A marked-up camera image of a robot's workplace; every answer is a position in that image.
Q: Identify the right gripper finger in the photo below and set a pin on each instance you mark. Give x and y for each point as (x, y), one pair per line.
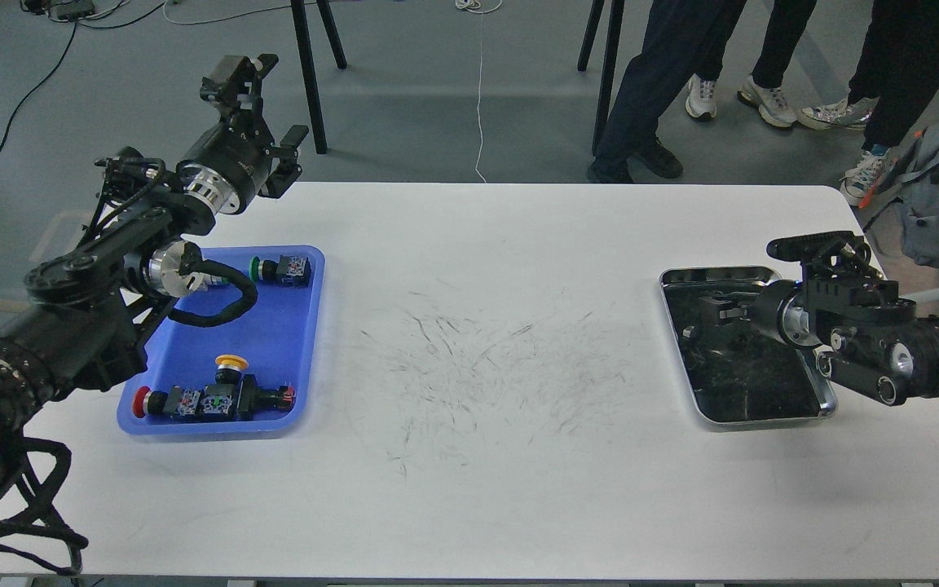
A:
(725, 311)

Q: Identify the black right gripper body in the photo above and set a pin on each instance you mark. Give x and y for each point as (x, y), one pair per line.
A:
(841, 301)

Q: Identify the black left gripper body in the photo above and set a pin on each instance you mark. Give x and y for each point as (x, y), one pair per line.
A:
(231, 164)

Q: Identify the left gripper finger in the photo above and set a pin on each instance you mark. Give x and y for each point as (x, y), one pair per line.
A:
(287, 170)
(237, 80)

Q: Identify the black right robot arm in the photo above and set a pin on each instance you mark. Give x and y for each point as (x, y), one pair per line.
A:
(888, 378)

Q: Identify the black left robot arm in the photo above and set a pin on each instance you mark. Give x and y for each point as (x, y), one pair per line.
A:
(93, 310)

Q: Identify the metal tray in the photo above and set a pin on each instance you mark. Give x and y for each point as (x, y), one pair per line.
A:
(741, 379)

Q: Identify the black tripod legs left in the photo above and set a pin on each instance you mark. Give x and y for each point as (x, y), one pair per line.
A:
(307, 63)

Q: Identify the black tripod legs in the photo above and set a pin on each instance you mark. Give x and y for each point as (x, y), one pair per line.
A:
(611, 48)
(307, 63)

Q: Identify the green black push button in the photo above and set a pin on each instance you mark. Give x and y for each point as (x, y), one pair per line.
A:
(288, 271)

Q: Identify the orange white push button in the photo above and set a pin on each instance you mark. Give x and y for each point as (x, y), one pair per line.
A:
(202, 281)

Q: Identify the blue plastic tray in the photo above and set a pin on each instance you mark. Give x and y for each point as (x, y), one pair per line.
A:
(276, 336)

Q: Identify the yellow mushroom push button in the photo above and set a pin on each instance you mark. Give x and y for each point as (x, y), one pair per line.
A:
(230, 369)

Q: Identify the person in black trousers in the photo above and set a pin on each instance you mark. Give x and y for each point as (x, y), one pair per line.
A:
(896, 78)

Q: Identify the black tripod legs right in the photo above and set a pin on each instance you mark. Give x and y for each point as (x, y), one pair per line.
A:
(611, 48)

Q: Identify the black red-tipped switch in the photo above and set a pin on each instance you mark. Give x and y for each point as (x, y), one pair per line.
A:
(238, 397)

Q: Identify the red push button switch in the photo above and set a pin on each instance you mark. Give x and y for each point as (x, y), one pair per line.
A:
(181, 405)

